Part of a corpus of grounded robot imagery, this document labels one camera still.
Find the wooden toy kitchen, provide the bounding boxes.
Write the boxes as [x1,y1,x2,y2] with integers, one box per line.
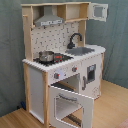
[22,2,105,128]

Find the white cabinet door with dispenser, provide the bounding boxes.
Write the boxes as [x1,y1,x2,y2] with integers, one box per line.
[81,55,102,99]

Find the black toy faucet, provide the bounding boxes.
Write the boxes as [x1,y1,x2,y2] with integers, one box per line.
[66,32,83,50]

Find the red left stove knob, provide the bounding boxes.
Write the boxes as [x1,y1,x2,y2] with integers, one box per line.
[54,73,60,79]

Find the red right stove knob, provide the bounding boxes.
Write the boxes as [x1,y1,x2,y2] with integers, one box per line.
[71,66,79,73]

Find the black stovetop with red burners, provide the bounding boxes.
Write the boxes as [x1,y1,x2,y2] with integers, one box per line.
[34,53,71,66]

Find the grey range hood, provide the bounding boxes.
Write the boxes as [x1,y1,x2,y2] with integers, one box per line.
[34,5,64,27]

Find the grey sink basin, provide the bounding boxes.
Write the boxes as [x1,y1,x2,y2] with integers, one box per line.
[66,47,94,56]

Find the small metal pot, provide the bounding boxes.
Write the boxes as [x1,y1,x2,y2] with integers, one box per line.
[39,51,54,62]

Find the red stove knob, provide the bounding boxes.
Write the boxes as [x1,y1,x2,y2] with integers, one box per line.
[54,73,60,79]
[71,66,79,73]

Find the white microwave door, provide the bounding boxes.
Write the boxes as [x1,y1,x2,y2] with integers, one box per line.
[88,3,108,21]

